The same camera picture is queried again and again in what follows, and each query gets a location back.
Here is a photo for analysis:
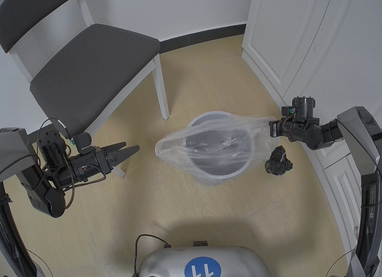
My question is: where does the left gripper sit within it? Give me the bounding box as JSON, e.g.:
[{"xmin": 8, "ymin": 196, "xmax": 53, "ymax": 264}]
[{"xmin": 70, "ymin": 142, "xmax": 140, "ymax": 182}]

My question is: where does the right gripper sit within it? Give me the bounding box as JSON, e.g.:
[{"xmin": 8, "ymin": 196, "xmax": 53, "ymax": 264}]
[{"xmin": 269, "ymin": 118, "xmax": 294, "ymax": 141}]

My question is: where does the clear plastic bag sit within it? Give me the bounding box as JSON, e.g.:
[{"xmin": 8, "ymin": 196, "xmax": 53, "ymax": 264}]
[{"xmin": 155, "ymin": 115, "xmax": 277, "ymax": 178}]

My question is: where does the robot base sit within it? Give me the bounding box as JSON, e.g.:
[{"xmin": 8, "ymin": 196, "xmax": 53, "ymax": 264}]
[{"xmin": 140, "ymin": 240, "xmax": 269, "ymax": 277}]

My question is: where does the crumpled black plastic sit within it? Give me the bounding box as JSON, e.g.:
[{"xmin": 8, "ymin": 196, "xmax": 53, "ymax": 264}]
[{"xmin": 265, "ymin": 146, "xmax": 294, "ymax": 176}]

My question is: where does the white trash bin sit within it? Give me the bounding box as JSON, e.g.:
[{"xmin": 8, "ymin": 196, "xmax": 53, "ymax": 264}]
[{"xmin": 186, "ymin": 111, "xmax": 255, "ymax": 186}]

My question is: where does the white chair with grey cushions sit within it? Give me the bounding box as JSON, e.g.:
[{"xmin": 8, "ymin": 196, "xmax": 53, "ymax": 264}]
[{"xmin": 0, "ymin": 0, "xmax": 171, "ymax": 178}]

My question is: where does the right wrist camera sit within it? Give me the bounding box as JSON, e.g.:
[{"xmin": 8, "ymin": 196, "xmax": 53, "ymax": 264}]
[{"xmin": 281, "ymin": 106, "xmax": 296, "ymax": 121}]

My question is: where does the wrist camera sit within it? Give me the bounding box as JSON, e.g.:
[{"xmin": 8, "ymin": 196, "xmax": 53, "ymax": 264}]
[
  {"xmin": 72, "ymin": 132, "xmax": 94, "ymax": 155},
  {"xmin": 281, "ymin": 106, "xmax": 296, "ymax": 121}
]

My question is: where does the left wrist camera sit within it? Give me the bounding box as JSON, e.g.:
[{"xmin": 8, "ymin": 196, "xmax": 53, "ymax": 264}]
[{"xmin": 72, "ymin": 132, "xmax": 94, "ymax": 155}]

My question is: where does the black cable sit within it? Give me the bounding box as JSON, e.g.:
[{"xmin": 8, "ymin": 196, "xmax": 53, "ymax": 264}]
[
  {"xmin": 134, "ymin": 234, "xmax": 171, "ymax": 277},
  {"xmin": 38, "ymin": 117, "xmax": 73, "ymax": 145}
]

